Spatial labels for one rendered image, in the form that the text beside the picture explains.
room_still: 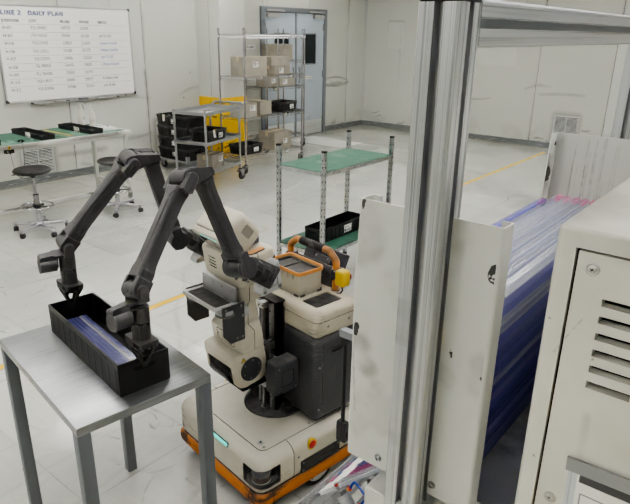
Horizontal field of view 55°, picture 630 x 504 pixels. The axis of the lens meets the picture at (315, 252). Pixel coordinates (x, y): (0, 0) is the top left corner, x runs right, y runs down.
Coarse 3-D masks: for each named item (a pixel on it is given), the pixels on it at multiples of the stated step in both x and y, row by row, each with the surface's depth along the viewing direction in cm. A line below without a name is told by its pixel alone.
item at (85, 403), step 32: (32, 352) 211; (64, 352) 211; (32, 384) 197; (64, 384) 192; (96, 384) 192; (160, 384) 193; (192, 384) 195; (64, 416) 177; (96, 416) 177; (128, 416) 262; (32, 448) 235; (128, 448) 266; (32, 480) 239; (96, 480) 180
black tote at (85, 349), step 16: (48, 304) 221; (64, 304) 225; (80, 304) 229; (96, 304) 231; (64, 320) 211; (96, 320) 232; (64, 336) 215; (80, 336) 202; (80, 352) 205; (96, 352) 193; (160, 352) 191; (96, 368) 197; (112, 368) 185; (128, 368) 185; (144, 368) 189; (160, 368) 193; (112, 384) 189; (128, 384) 186; (144, 384) 190
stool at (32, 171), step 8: (16, 168) 560; (24, 168) 561; (32, 168) 562; (40, 168) 562; (48, 168) 563; (32, 176) 563; (24, 208) 563; (40, 208) 564; (40, 216) 578; (16, 224) 581; (24, 224) 580; (32, 224) 574; (40, 224) 576; (48, 224) 584; (56, 232) 568
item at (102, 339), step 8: (72, 320) 224; (80, 320) 224; (88, 320) 224; (80, 328) 218; (88, 328) 218; (96, 328) 218; (88, 336) 213; (96, 336) 213; (104, 336) 213; (112, 336) 213; (96, 344) 207; (104, 344) 208; (112, 344) 208; (120, 344) 208; (104, 352) 203; (112, 352) 202; (120, 352) 203; (128, 352) 203; (120, 360) 198; (128, 360) 198
